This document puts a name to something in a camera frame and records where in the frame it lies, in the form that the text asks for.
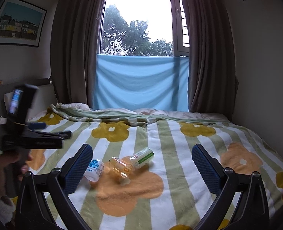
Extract white blue-label plastic cup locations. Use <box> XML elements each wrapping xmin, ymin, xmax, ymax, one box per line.
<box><xmin>84</xmin><ymin>159</ymin><xmax>104</xmax><ymax>182</ymax></box>

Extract amber transparent plastic cup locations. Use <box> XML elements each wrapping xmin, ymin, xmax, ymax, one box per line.
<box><xmin>109</xmin><ymin>157</ymin><xmax>134</xmax><ymax>179</ymax></box>

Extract person's left hand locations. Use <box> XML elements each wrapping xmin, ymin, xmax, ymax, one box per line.
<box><xmin>0</xmin><ymin>153</ymin><xmax>33</xmax><ymax>182</ymax></box>

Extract dark padded headboard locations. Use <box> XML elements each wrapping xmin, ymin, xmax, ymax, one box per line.
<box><xmin>0</xmin><ymin>78</ymin><xmax>57</xmax><ymax>117</ymax></box>

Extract white pillow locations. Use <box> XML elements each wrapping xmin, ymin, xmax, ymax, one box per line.
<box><xmin>4</xmin><ymin>84</ymin><xmax>56</xmax><ymax>124</ymax></box>

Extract striped floral bed blanket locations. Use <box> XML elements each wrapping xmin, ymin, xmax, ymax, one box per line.
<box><xmin>0</xmin><ymin>102</ymin><xmax>283</xmax><ymax>230</ymax></box>

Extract blue cloth over window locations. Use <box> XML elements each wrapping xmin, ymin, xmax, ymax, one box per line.
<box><xmin>92</xmin><ymin>55</ymin><xmax>189</xmax><ymax>112</ymax></box>

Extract pink white bed sheet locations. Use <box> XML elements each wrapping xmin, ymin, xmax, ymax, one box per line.
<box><xmin>56</xmin><ymin>103</ymin><xmax>229</xmax><ymax>122</ymax></box>

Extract framed city picture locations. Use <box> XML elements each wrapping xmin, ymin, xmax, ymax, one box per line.
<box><xmin>0</xmin><ymin>0</ymin><xmax>47</xmax><ymax>47</ymax></box>

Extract left dark brown curtain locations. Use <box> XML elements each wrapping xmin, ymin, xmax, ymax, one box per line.
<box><xmin>50</xmin><ymin>0</ymin><xmax>105</xmax><ymax>106</ymax></box>

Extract dark brown curtain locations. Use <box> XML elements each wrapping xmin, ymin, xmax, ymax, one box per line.
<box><xmin>183</xmin><ymin>0</ymin><xmax>238</xmax><ymax>119</ymax></box>
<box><xmin>50</xmin><ymin>0</ymin><xmax>105</xmax><ymax>106</ymax></box>

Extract right dark brown curtain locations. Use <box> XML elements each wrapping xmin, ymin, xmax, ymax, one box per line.
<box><xmin>183</xmin><ymin>0</ymin><xmax>238</xmax><ymax>119</ymax></box>

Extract window with open shutter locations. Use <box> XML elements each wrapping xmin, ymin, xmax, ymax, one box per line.
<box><xmin>99</xmin><ymin>0</ymin><xmax>190</xmax><ymax>57</ymax></box>

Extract action camera on left gripper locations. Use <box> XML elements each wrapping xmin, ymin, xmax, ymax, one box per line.
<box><xmin>7</xmin><ymin>84</ymin><xmax>39</xmax><ymax>124</ymax></box>

